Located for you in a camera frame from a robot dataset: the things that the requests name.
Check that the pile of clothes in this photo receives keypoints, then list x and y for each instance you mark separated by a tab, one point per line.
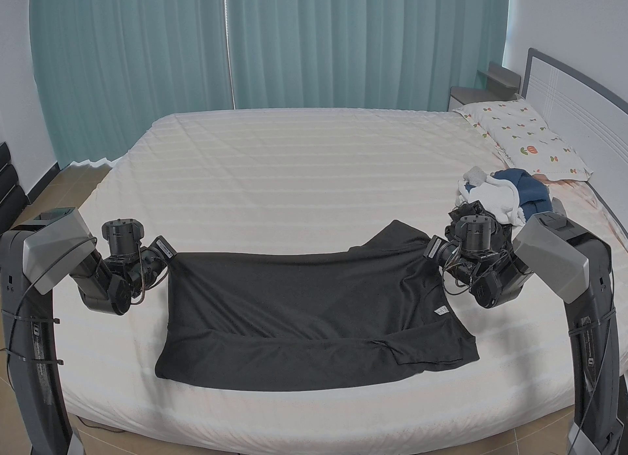
500	198

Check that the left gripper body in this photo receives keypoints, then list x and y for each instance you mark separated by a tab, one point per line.
159	257

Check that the bed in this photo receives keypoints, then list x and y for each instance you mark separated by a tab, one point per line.
319	163

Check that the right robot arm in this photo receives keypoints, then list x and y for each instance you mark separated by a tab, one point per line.
554	257

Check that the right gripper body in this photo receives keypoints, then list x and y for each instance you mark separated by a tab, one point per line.
444	253

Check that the white printed pillow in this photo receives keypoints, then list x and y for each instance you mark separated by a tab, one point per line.
530	139

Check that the black T-shirt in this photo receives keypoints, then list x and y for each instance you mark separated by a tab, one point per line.
319	315

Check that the grey bedside table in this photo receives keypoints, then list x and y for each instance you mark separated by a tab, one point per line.
473	94

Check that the blue-green curtain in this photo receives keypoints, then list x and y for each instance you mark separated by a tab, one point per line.
122	51
368	26

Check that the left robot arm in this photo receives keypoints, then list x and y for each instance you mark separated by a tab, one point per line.
49	247

